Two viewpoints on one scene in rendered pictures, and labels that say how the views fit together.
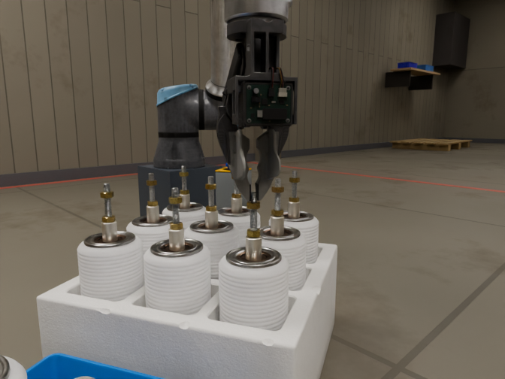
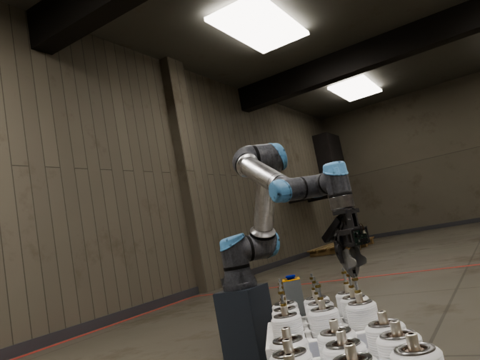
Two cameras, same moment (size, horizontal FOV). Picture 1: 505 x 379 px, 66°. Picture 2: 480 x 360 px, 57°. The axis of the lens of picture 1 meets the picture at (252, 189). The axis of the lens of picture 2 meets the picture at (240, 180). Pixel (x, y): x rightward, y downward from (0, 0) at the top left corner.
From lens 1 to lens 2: 1.05 m
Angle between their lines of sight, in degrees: 24
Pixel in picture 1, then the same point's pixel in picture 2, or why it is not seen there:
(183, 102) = (241, 245)
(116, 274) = (298, 328)
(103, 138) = (68, 298)
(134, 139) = (95, 293)
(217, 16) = (263, 194)
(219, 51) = (263, 212)
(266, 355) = not seen: hidden behind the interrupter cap
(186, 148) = (248, 274)
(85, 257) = (283, 323)
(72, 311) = not seen: hidden behind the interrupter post
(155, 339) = not seen: hidden behind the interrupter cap
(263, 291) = (373, 312)
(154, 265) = (322, 316)
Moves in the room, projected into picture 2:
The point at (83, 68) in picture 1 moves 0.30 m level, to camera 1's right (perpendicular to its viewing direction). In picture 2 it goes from (46, 236) to (87, 228)
